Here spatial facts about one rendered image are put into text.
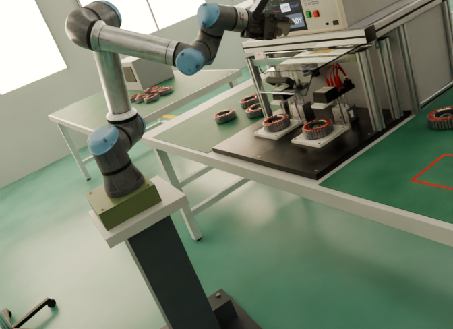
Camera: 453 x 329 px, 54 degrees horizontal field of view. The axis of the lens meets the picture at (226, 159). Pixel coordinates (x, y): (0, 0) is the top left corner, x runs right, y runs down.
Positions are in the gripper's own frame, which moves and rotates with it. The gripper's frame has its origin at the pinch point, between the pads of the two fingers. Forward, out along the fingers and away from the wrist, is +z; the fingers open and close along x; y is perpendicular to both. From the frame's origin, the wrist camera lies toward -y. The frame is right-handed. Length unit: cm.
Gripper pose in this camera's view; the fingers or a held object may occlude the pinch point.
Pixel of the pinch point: (291, 21)
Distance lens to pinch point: 162.9
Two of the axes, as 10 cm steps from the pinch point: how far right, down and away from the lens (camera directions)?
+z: 8.5, -0.4, 5.3
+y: -0.5, 9.9, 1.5
